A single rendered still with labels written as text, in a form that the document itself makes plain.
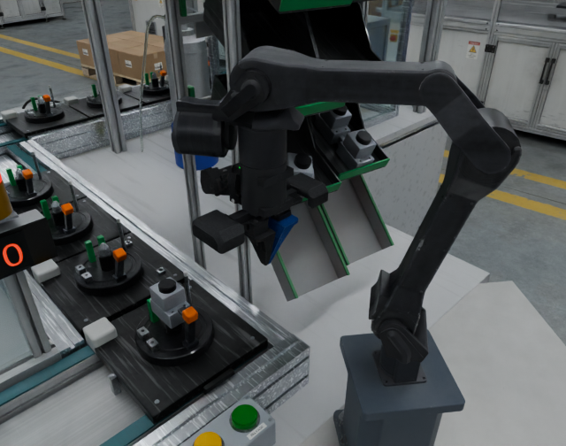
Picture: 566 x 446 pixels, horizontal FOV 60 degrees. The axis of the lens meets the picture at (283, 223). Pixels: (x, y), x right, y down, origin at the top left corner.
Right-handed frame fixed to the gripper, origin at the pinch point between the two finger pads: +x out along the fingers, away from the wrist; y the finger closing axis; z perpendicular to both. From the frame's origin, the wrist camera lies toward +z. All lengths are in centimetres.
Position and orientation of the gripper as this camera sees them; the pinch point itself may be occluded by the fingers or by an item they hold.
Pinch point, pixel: (264, 242)
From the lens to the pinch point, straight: 65.0
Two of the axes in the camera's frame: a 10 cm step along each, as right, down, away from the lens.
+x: 0.0, 8.5, 5.3
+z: -6.9, -3.9, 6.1
